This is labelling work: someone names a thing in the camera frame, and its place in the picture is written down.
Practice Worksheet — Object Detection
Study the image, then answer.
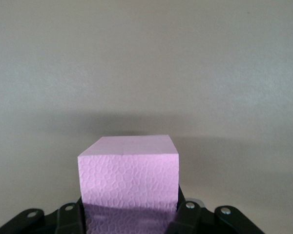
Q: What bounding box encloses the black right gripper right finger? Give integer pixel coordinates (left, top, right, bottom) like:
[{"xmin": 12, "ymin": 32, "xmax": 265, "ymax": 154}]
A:
[{"xmin": 166, "ymin": 187, "xmax": 264, "ymax": 234}]

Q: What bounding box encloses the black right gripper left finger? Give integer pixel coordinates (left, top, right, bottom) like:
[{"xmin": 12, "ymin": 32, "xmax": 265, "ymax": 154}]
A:
[{"xmin": 0, "ymin": 198, "xmax": 87, "ymax": 234}]

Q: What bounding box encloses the large table cover sheet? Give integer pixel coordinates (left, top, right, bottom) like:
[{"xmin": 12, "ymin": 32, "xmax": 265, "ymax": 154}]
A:
[{"xmin": 0, "ymin": 0, "xmax": 293, "ymax": 234}]

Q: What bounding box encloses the pink foam block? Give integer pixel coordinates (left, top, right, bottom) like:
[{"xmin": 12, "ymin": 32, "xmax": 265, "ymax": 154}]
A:
[{"xmin": 77, "ymin": 136, "xmax": 180, "ymax": 234}]

